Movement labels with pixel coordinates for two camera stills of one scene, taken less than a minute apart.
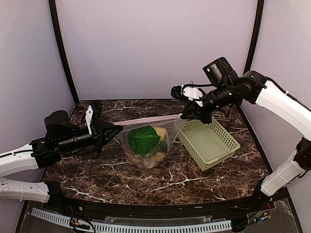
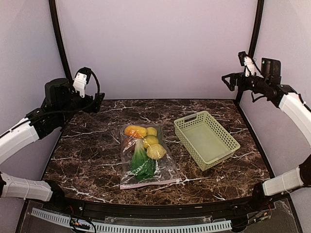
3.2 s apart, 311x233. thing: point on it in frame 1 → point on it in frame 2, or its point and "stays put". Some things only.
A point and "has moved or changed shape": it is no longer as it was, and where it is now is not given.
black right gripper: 188,112 → 234,76
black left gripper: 108,134 → 89,107
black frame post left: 62,49 stays put
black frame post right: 259,12 stays put
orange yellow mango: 159,156 → 135,131
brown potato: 140,160 → 129,144
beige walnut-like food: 161,132 → 155,151
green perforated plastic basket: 208,143 stays put
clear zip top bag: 146,141 has moved or changed shape
